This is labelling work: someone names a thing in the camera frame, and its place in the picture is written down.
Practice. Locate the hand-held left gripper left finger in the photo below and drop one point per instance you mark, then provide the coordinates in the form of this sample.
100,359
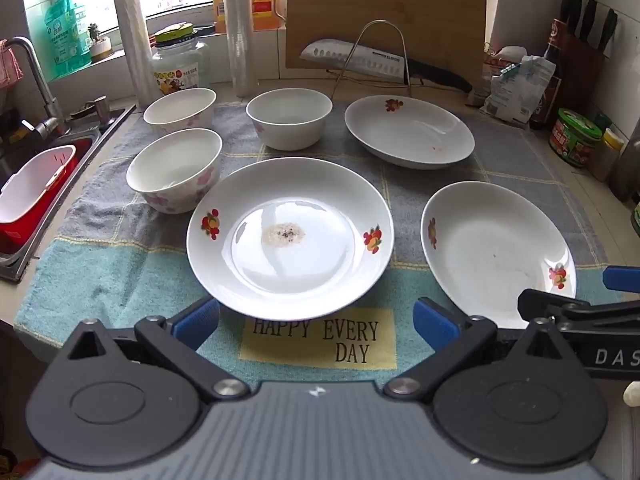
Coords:
197,317

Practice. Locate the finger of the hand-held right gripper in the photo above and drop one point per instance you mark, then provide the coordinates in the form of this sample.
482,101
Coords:
545,302
622,277

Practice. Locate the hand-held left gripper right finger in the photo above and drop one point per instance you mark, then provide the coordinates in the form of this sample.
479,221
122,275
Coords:
435,325

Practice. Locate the white floral plate with residue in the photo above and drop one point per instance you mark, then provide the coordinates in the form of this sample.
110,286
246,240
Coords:
300,260

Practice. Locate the white floral bowl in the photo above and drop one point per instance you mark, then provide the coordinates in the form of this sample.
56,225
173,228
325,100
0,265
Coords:
170,165
175,110
290,130

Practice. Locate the person's right hand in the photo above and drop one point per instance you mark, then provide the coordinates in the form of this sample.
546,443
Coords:
633,393

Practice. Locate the grey and teal checked towel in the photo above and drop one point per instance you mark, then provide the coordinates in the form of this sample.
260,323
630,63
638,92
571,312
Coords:
125,270

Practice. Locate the small yellow-lidded jar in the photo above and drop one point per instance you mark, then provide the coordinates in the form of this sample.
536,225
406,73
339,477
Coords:
605,160

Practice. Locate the green-lidded red label jar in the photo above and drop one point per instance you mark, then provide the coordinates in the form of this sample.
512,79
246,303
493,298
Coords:
572,142

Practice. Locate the brown knife block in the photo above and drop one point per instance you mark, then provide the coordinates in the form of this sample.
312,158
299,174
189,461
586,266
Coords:
585,80

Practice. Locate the red and white plastic basin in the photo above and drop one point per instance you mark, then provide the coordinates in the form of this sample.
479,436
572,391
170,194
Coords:
30,195

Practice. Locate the white printed bag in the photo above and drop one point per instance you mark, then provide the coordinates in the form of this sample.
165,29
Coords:
520,90

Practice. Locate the metal sink knob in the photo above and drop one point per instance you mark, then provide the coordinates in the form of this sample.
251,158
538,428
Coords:
97,110

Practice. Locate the red and white bag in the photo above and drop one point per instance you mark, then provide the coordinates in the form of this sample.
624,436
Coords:
500,65

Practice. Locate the glass jar with green lid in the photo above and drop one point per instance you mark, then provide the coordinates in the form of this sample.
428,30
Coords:
180,70

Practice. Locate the short plastic wrap roll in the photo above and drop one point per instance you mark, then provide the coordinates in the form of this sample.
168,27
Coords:
135,50

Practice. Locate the tall plastic wrap roll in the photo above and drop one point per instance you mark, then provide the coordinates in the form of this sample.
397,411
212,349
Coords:
240,35

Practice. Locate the small potted plant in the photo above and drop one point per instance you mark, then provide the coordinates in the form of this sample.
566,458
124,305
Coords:
100,47

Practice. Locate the metal faucet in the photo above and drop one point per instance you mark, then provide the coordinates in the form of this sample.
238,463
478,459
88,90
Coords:
30,60

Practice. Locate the green soap pump bottle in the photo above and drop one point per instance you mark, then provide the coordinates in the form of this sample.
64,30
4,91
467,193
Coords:
65,35

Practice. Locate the pink cloth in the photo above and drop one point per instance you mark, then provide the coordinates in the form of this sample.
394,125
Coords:
9,67

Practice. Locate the bamboo cutting board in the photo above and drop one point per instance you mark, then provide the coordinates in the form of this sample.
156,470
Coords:
400,10

